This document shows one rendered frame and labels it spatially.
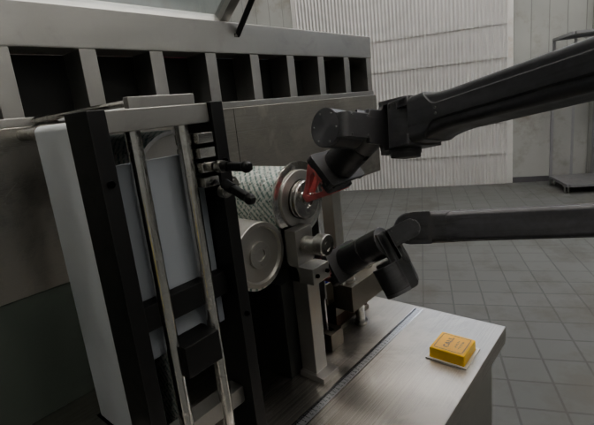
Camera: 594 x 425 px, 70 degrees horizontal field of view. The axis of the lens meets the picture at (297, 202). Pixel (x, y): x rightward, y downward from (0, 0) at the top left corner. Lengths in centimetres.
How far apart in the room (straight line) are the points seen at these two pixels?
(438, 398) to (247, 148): 75
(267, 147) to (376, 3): 585
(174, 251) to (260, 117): 75
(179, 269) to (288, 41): 94
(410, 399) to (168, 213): 55
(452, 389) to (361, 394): 16
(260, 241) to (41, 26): 55
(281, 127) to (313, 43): 31
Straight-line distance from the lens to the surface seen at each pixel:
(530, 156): 708
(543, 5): 711
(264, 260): 77
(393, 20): 690
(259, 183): 82
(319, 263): 79
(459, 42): 686
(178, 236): 52
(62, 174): 74
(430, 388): 88
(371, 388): 87
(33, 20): 94
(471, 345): 96
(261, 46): 126
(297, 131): 133
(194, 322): 57
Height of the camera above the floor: 142
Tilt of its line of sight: 13 degrees down
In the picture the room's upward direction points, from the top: 6 degrees counter-clockwise
